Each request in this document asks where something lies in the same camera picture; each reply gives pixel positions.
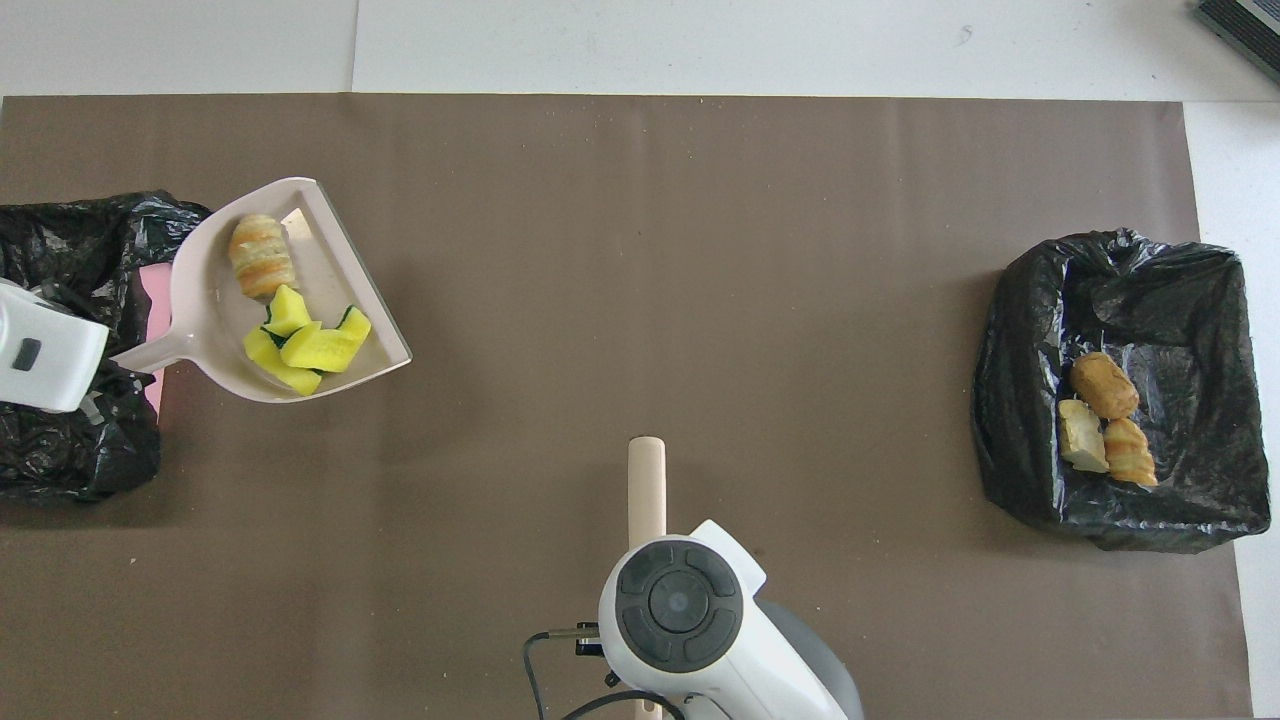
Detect beige hand brush black bristles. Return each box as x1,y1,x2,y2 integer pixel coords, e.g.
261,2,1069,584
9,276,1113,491
628,436,668,717

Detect yellow wedge sponge piece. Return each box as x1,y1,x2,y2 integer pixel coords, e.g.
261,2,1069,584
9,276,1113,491
243,327,323,397

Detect striped croissant toy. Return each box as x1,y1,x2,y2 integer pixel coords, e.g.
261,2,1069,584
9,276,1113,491
227,213,298,301
1103,417,1159,488

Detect beige plastic dustpan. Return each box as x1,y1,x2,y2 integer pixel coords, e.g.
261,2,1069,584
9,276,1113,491
110,177,413,404

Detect pale flaky bread toy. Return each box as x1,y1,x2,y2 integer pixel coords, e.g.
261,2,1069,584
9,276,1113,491
1058,398,1111,474

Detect brown bread roll toy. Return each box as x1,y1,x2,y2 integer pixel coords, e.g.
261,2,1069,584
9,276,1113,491
1071,351,1141,420

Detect bin lined with black bag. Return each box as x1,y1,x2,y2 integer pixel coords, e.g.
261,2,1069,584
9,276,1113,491
972,229,1273,554

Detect pink plastic bin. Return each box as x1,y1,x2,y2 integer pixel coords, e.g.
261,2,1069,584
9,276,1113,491
137,262,179,413

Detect loose black trash bag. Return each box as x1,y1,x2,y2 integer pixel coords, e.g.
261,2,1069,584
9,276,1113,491
0,190,213,504

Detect brown paper table mat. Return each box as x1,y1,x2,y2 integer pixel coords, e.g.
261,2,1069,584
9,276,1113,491
0,94,1256,720

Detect dark ribbed panel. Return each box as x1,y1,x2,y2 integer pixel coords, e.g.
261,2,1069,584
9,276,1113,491
1190,0,1280,86

